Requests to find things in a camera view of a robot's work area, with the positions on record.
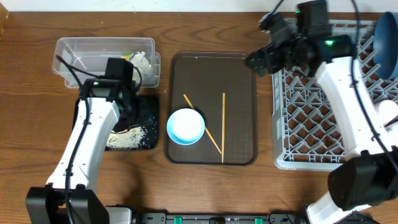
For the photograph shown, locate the rice food scraps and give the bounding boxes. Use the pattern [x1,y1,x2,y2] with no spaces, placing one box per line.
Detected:
[106,127,157,151]

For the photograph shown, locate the light blue bowl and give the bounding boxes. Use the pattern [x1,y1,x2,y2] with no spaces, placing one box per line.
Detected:
[166,108,205,146]

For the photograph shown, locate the dark blue plate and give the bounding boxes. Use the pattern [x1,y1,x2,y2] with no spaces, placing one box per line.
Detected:
[373,11,397,80]

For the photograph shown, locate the pink cup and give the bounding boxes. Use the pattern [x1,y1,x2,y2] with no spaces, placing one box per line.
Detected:
[374,100,398,125]

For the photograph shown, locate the yellow snack wrapper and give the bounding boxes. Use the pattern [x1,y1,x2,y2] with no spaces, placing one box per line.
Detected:
[121,54,134,60]

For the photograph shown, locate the light green cup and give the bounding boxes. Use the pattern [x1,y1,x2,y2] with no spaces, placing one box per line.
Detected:
[387,122,398,146]

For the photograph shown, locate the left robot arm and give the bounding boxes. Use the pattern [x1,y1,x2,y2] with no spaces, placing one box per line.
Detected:
[25,58,141,223]

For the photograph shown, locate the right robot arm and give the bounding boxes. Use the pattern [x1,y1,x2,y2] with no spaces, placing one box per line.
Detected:
[246,1,397,223]

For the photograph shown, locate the black waste tray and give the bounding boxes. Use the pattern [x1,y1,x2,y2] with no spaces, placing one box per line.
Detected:
[71,94,160,152]

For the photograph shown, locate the grey dishwasher rack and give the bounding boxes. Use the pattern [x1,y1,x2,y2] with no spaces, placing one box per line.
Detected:
[272,21,397,172]

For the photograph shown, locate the crumpled white tissue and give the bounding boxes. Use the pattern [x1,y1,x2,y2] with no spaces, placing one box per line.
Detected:
[129,52,151,76]

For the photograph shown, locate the clear plastic bin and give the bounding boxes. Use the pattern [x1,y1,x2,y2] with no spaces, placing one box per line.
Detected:
[54,37,160,88]

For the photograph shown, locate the brown serving tray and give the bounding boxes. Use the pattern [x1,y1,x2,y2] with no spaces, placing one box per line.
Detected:
[164,52,258,166]

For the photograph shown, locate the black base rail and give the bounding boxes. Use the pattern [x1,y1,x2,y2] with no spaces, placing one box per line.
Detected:
[105,203,380,224]

